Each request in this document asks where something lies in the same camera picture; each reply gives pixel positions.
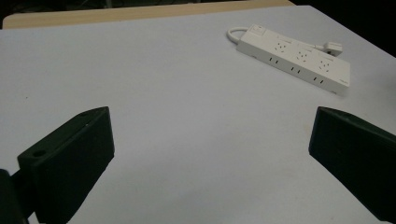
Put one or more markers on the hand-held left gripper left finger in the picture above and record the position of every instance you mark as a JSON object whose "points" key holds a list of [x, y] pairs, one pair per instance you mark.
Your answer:
{"points": [[68, 161]]}

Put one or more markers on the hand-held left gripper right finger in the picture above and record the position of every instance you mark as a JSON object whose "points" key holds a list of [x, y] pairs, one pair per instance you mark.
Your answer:
{"points": [[355, 149]]}

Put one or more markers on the white power strip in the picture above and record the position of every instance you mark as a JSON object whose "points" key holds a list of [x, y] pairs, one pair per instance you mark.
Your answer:
{"points": [[295, 59]]}

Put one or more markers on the white plug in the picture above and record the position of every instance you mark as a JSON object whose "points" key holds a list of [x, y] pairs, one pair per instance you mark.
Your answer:
{"points": [[333, 48]]}

